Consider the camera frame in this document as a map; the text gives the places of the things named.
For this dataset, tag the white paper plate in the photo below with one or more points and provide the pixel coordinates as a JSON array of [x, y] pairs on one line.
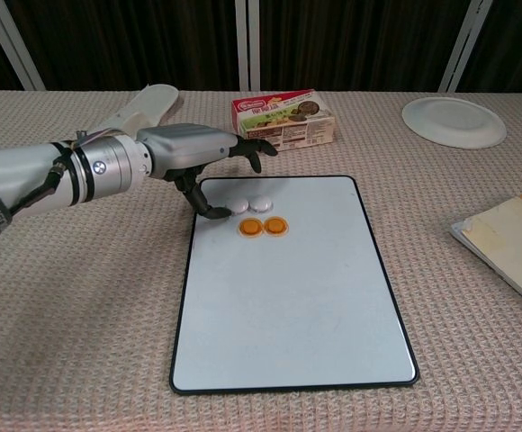
[[452, 121]]

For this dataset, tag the white metal frame post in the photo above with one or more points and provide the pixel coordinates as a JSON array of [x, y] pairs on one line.
[[254, 45], [13, 45], [465, 45], [241, 45]]

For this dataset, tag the yellow covered book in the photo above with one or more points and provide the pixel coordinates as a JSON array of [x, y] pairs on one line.
[[513, 243]]

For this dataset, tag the red green cookie box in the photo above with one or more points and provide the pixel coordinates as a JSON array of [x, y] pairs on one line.
[[288, 121]]

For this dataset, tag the orange round magnet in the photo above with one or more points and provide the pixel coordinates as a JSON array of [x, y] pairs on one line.
[[250, 227], [276, 226]]

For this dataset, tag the white cloth slipper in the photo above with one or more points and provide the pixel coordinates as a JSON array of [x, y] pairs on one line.
[[153, 101]]

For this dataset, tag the dark pleated curtain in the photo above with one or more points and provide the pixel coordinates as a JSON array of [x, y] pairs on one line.
[[130, 45]]

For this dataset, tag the beige waffle tablecloth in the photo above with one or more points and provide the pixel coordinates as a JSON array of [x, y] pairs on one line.
[[459, 351]]

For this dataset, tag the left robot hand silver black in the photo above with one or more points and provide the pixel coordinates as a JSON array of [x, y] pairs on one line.
[[184, 146]]

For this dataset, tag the white rectangular board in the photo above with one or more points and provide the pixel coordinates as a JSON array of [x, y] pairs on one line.
[[292, 306]]

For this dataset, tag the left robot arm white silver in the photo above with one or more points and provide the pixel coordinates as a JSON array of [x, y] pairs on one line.
[[103, 168]]

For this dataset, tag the white round magnet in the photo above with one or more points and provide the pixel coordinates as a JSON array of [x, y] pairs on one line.
[[260, 204], [239, 206]]

